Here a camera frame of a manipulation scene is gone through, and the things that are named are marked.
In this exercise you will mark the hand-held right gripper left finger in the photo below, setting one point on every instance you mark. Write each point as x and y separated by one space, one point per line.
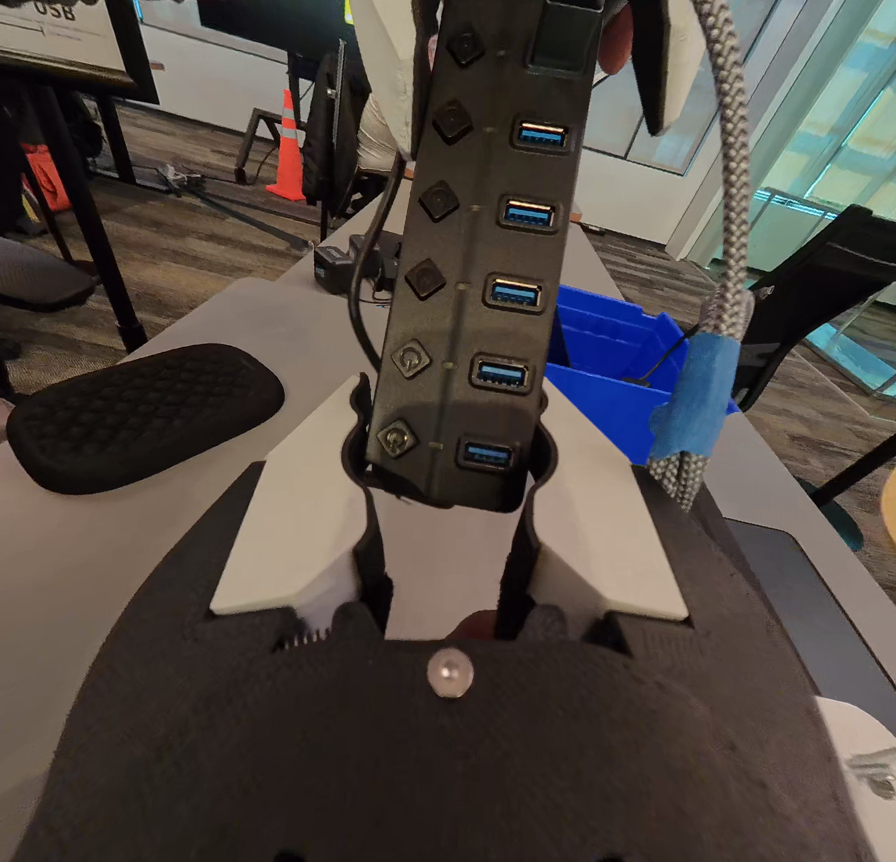
301 526

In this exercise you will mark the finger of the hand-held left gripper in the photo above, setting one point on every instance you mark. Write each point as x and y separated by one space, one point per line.
683 37
381 23

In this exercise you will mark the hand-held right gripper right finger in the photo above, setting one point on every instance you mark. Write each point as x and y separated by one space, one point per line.
602 533

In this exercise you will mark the black seven-port USB hub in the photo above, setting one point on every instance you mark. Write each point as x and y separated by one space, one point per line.
367 274

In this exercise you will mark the person's left hand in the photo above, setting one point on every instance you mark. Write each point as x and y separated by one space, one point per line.
618 37

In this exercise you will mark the orange traffic cone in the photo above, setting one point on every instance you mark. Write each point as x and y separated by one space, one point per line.
287 149

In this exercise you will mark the blue plastic bin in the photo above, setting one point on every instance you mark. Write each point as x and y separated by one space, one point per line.
616 351

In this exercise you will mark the black foam wrist rest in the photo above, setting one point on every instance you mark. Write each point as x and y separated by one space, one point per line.
140 414

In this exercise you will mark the dark desk mat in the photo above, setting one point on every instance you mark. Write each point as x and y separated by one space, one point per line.
812 596

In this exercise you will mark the black battery chargers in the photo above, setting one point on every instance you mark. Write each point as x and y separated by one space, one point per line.
343 265

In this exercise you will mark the white document stand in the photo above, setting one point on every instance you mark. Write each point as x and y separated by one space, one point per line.
861 750

